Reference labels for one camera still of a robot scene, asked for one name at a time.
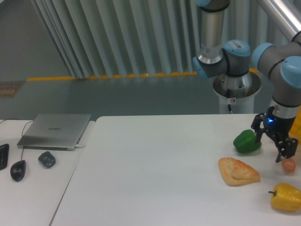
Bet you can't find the yellow plastic basket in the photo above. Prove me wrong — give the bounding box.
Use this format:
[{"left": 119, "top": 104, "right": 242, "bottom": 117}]
[{"left": 289, "top": 118, "right": 301, "bottom": 139}]

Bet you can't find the green bell pepper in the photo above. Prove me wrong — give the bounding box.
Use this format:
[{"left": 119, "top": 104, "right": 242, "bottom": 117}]
[{"left": 233, "top": 129, "right": 261, "bottom": 154}]

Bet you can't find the silver closed laptop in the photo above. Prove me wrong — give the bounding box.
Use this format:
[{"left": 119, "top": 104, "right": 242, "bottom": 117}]
[{"left": 17, "top": 113, "right": 91, "bottom": 151}]

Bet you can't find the brown egg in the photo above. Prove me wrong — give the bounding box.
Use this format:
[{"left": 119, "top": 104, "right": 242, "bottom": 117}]
[{"left": 281, "top": 158, "right": 296, "bottom": 173}]

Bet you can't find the small black plastic tray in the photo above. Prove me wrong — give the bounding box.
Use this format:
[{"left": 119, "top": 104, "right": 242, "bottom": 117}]
[{"left": 38, "top": 151, "right": 56, "bottom": 169}]

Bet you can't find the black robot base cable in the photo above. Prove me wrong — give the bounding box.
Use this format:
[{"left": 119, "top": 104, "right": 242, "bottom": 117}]
[{"left": 226, "top": 89, "right": 234, "bottom": 114}]

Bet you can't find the yellow bell pepper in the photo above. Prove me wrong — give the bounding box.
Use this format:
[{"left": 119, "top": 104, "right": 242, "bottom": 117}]
[{"left": 268, "top": 183, "right": 301, "bottom": 212}]

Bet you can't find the black mouse cable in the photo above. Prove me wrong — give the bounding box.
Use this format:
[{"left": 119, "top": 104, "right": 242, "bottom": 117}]
[{"left": 0, "top": 118, "right": 34, "bottom": 161}]

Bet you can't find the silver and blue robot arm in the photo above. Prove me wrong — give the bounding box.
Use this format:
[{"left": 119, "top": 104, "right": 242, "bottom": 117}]
[{"left": 193, "top": 0, "right": 301, "bottom": 161}]

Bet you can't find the white pleated curtain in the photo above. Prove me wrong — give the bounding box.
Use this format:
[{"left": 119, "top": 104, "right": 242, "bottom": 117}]
[{"left": 33, "top": 0, "right": 289, "bottom": 79}]

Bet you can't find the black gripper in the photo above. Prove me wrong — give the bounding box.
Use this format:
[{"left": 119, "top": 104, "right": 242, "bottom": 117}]
[{"left": 251, "top": 105, "right": 298, "bottom": 162}]

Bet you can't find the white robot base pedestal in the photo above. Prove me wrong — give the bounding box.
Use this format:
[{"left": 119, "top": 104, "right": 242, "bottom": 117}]
[{"left": 213, "top": 72, "right": 261, "bottom": 114}]

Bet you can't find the black keyboard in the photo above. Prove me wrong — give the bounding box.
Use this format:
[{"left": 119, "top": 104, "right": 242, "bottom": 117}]
[{"left": 0, "top": 144, "right": 9, "bottom": 170}]

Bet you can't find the black computer mouse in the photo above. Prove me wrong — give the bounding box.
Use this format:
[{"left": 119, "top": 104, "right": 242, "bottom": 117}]
[{"left": 10, "top": 160, "right": 26, "bottom": 182}]

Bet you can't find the triangular golden puff pastry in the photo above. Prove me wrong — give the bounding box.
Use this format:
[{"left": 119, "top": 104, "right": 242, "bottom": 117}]
[{"left": 218, "top": 157, "right": 261, "bottom": 186}]

